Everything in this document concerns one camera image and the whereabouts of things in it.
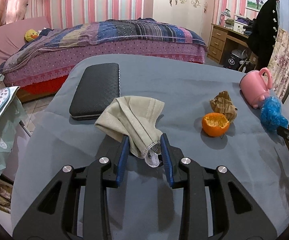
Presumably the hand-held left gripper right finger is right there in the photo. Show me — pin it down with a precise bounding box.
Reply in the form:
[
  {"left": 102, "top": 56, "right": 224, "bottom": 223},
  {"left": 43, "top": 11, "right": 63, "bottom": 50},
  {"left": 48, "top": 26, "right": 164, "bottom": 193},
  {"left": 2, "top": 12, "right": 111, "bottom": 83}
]
[{"left": 159, "top": 133, "right": 276, "bottom": 240}]

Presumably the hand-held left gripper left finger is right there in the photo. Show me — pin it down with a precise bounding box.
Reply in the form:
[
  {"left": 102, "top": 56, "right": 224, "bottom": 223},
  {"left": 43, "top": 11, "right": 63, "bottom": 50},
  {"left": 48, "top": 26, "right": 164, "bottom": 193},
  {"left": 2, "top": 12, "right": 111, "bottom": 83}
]
[{"left": 13, "top": 136, "right": 130, "bottom": 240}]

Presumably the beige face mask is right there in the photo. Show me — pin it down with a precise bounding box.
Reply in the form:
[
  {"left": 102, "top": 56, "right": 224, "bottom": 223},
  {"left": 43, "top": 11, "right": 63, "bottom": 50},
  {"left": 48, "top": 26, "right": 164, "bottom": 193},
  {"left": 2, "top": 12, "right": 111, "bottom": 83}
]
[{"left": 95, "top": 95, "right": 165, "bottom": 168}]

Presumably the blue plastic shoe cover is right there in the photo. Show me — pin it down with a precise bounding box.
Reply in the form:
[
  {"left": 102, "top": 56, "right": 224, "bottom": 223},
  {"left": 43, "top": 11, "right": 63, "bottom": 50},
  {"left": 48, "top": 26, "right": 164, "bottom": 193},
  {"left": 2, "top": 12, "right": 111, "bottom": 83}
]
[{"left": 260, "top": 97, "right": 289, "bottom": 134}]

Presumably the hollow orange peel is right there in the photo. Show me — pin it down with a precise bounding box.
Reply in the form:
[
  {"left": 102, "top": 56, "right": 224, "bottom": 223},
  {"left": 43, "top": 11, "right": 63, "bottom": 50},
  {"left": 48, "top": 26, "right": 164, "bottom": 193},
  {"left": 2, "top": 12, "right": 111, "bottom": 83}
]
[{"left": 201, "top": 112, "right": 230, "bottom": 138}]

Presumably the pink mug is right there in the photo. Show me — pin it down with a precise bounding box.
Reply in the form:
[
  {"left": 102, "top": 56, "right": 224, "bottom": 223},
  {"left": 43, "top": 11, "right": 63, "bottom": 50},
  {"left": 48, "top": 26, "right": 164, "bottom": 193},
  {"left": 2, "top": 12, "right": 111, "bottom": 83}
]
[{"left": 239, "top": 67, "right": 273, "bottom": 109}]

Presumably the black textured case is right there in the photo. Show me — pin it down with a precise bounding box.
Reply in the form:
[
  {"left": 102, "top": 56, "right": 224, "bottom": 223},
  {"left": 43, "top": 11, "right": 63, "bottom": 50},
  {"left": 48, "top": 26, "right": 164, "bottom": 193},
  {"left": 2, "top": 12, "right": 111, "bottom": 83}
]
[{"left": 69, "top": 63, "right": 121, "bottom": 121}]

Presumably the crumpled brown paper bag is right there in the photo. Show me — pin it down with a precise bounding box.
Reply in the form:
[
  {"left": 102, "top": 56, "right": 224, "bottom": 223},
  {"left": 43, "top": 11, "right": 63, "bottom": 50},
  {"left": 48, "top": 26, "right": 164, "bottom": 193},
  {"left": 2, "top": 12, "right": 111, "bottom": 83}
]
[{"left": 210, "top": 90, "right": 237, "bottom": 123}]

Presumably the floral curtain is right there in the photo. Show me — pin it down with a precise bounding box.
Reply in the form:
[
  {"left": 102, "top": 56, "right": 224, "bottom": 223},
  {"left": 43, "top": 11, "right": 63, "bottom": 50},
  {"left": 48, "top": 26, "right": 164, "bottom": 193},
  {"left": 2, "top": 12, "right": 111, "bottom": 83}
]
[{"left": 267, "top": 27, "right": 289, "bottom": 101}]

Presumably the black bag with white label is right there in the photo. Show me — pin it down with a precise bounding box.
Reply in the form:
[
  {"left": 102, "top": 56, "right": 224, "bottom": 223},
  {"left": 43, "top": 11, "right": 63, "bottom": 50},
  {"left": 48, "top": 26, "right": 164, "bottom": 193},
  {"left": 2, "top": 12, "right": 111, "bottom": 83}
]
[{"left": 225, "top": 50, "right": 245, "bottom": 70}]

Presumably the bed with pink sheet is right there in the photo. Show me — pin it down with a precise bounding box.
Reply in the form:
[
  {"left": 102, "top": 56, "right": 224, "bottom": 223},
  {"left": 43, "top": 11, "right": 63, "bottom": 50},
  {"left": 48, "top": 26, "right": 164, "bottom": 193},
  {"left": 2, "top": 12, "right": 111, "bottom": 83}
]
[{"left": 0, "top": 16, "right": 208, "bottom": 103}]

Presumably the black hanging coat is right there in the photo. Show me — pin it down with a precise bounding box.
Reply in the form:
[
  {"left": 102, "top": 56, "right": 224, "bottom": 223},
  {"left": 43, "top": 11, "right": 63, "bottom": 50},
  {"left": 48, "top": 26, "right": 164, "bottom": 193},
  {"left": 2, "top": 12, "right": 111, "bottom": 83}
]
[{"left": 248, "top": 0, "right": 280, "bottom": 67}]

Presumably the green cloth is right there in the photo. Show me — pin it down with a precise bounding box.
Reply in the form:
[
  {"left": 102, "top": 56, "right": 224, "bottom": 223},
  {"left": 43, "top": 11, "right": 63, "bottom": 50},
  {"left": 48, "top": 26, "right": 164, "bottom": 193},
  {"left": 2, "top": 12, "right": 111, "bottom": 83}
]
[{"left": 0, "top": 97, "right": 30, "bottom": 178}]

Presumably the wooden desk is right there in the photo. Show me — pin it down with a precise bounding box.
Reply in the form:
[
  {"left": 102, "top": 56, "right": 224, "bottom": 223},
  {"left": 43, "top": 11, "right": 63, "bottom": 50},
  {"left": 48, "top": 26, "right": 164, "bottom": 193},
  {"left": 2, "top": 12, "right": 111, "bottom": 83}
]
[{"left": 207, "top": 23, "right": 260, "bottom": 66}]

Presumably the purple blue patchwork blanket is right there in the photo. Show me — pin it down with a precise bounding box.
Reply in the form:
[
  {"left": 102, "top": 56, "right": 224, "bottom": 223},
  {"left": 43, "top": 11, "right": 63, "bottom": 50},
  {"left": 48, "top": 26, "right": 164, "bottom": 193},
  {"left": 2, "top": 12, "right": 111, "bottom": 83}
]
[{"left": 0, "top": 18, "right": 206, "bottom": 74}]

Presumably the desk lamp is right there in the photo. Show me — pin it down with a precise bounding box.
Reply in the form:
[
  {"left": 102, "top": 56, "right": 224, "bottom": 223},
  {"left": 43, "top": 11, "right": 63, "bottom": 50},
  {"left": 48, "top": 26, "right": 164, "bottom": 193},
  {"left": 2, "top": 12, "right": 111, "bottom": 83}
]
[{"left": 219, "top": 8, "right": 231, "bottom": 26}]

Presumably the cream wardrobe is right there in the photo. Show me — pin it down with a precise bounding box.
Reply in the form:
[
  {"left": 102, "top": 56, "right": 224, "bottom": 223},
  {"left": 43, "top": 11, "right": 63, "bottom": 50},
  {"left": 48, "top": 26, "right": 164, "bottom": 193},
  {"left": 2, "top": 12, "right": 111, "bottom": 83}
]
[{"left": 152, "top": 0, "right": 216, "bottom": 46}]

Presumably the yellow duck plush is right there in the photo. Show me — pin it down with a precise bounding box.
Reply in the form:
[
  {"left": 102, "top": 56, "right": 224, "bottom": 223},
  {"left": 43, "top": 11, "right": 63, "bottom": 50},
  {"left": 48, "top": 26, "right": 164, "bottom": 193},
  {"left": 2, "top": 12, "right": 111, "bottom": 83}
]
[{"left": 24, "top": 29, "right": 39, "bottom": 43}]

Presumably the small framed wall picture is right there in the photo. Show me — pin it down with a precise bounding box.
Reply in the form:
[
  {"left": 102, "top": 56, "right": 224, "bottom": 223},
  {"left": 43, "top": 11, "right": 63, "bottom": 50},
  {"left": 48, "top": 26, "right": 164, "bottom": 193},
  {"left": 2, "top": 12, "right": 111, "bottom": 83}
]
[{"left": 245, "top": 0, "right": 269, "bottom": 12}]

